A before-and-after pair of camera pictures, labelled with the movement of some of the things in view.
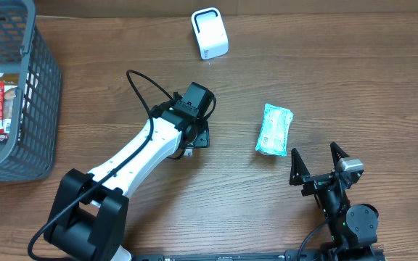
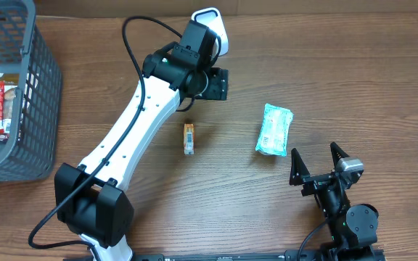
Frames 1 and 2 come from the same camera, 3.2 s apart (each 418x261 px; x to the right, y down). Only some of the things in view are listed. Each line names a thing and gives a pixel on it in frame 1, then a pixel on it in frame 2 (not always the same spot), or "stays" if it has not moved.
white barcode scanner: [210, 32] stays
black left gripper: [202, 139] -> [216, 84]
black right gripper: [315, 183] stays
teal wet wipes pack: [273, 133] stays
